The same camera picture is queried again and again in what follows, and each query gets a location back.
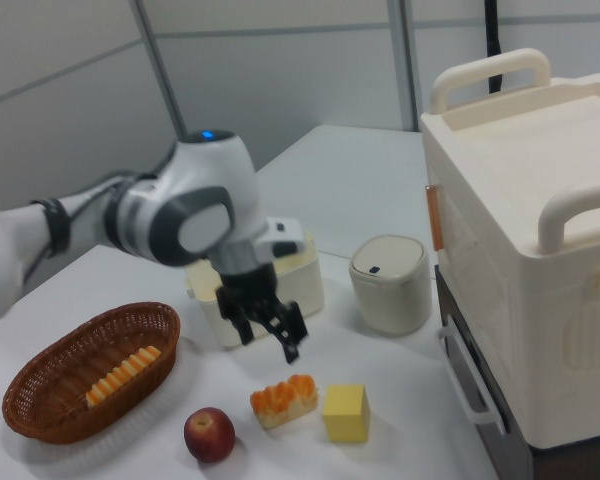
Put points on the large cream cooler box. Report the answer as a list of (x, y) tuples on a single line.
[(530, 260)]

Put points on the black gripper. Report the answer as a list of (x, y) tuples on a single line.
[(247, 282)]

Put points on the copper latch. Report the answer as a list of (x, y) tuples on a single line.
[(433, 217)]

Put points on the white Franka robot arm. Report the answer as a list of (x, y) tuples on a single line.
[(180, 215)]

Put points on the yellow foam cube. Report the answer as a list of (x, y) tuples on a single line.
[(346, 413)]

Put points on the brown wicker basket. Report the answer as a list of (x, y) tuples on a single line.
[(55, 395)]

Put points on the red apple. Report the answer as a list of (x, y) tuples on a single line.
[(209, 434)]

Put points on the striped orange bread roll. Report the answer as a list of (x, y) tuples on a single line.
[(122, 375)]

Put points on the small white lidded bin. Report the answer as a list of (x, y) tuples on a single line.
[(390, 295)]

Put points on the glazed bread loaf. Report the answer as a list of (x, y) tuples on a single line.
[(285, 402)]

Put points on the white plastic storage box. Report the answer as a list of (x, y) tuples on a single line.
[(305, 290)]

